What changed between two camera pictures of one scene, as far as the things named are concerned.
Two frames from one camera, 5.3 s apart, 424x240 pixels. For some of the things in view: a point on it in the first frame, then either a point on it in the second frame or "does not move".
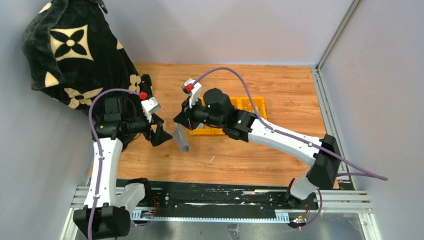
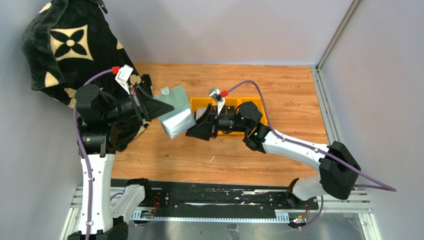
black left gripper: x=151 y=126 -> x=141 y=106
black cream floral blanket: x=72 y=52 does not move
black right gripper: x=187 y=117 -> x=214 y=122
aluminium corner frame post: x=330 y=122 does not move
